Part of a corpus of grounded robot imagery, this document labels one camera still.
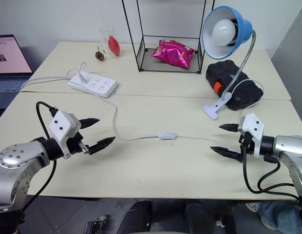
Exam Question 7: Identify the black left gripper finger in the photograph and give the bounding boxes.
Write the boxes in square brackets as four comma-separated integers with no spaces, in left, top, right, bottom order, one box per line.
[87,136,116,156]
[79,117,100,130]

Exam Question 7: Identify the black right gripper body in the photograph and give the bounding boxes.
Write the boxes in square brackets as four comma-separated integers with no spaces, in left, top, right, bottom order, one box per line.
[237,133,254,163]

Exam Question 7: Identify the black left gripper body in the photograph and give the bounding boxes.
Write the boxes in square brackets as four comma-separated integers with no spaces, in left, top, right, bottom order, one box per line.
[67,131,91,156]

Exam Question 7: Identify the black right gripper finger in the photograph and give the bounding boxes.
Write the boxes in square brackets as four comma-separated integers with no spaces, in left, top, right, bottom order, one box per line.
[210,146,241,160]
[219,123,240,133]

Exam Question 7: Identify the white plastic connector plug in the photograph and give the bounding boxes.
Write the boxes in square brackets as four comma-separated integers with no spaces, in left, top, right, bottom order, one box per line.
[77,71,89,85]

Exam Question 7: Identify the blue clip-on desk lamp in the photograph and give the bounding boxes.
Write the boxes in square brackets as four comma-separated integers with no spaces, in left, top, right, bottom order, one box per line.
[201,6,258,121]

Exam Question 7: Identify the black tool case orange latch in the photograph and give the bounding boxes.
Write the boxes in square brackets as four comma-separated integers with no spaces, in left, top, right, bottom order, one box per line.
[206,59,264,112]

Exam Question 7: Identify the white power strip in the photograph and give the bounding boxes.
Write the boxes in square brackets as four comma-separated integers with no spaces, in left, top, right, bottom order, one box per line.
[67,71,119,99]

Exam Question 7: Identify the brown pine cone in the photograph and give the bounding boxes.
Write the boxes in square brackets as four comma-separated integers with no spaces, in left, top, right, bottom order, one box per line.
[94,45,106,62]

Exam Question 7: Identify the dark rounded shape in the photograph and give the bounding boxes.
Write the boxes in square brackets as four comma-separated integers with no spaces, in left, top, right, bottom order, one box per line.
[185,199,237,234]
[121,199,153,234]

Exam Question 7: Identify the blue jeans leg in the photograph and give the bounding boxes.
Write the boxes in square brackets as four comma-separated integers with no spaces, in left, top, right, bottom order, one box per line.
[245,200,302,230]

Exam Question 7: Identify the red rubber bulb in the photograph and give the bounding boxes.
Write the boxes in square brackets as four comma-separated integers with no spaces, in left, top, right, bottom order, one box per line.
[107,35,122,58]

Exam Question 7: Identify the clear drinking glass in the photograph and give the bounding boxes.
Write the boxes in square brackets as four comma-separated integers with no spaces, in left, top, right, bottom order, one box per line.
[99,25,116,56]

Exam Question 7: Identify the pink snack bag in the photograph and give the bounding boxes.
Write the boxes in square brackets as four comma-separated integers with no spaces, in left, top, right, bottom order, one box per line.
[151,39,196,70]

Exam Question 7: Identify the white light bulb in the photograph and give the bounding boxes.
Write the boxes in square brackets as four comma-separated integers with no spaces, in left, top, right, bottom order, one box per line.
[211,19,237,47]

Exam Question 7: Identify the open laptop computer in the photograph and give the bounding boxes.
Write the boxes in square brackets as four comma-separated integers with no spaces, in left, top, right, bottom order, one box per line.
[0,34,35,110]

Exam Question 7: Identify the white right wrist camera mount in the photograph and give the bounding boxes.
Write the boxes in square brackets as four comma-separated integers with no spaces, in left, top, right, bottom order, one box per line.
[238,113,265,158]

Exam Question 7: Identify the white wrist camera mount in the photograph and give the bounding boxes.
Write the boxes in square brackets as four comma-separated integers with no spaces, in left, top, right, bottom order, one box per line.
[238,113,265,158]
[48,111,82,159]

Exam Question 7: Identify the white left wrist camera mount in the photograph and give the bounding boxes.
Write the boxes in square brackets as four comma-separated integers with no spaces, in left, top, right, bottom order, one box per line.
[48,111,82,159]

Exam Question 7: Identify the white lamp cord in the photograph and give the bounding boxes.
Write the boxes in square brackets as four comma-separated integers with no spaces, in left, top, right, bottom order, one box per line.
[67,62,265,147]

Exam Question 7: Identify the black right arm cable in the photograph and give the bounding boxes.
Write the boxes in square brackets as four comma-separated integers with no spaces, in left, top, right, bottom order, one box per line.
[242,143,302,203]

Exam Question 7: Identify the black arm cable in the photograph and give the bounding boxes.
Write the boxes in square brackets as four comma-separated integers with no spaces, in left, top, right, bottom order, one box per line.
[19,101,60,215]
[242,143,302,203]

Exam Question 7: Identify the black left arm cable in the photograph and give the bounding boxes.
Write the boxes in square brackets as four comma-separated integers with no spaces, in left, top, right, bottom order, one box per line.
[19,101,60,215]

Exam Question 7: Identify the white inline cord switch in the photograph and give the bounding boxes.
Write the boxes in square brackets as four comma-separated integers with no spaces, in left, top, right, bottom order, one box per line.
[159,131,179,141]

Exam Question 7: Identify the white power strip cable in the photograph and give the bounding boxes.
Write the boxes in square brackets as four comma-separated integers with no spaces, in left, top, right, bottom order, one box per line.
[20,76,71,92]

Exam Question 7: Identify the black wire frame rack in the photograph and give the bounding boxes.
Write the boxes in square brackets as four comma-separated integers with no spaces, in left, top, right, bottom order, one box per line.
[121,0,215,74]

